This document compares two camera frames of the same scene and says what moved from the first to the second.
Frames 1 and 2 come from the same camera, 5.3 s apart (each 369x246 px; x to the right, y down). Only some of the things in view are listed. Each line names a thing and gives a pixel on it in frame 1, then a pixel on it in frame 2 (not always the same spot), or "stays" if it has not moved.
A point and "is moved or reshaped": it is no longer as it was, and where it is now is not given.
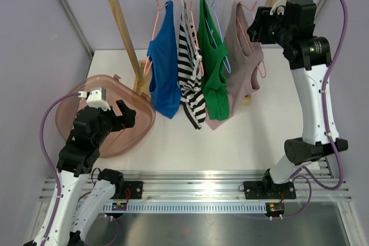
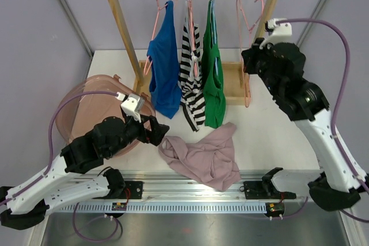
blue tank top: (163, 61) stays
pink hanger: (159, 8) stays
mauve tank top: (243, 59) to (211, 160)
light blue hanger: (223, 57) to (214, 22)
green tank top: (214, 56) is moved or reshaped
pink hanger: (199, 52) is moved or reshaped
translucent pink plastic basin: (117, 140) stays
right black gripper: (262, 19) to (251, 55)
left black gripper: (126, 120) to (157, 133)
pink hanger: (247, 40) is moved or reshaped
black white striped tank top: (189, 71) stays
